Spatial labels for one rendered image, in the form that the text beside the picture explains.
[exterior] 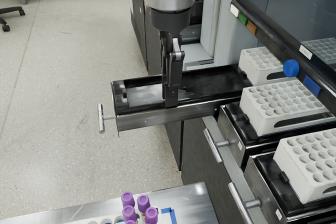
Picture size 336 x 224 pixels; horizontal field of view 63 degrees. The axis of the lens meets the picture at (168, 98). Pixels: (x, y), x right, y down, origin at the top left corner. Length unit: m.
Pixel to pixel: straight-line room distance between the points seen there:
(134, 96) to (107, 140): 1.01
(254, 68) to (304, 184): 0.31
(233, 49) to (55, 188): 1.14
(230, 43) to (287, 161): 0.38
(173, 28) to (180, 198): 0.30
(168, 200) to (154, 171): 1.03
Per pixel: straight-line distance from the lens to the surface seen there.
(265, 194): 0.56
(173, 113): 0.66
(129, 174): 1.51
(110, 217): 0.41
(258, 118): 0.59
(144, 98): 0.68
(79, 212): 0.50
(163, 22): 0.51
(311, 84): 0.48
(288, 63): 0.51
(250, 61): 0.73
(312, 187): 0.50
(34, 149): 1.77
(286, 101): 0.63
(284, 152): 0.54
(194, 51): 0.99
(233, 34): 0.78
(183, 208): 0.48
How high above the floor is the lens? 1.25
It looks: 41 degrees down
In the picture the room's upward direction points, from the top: straight up
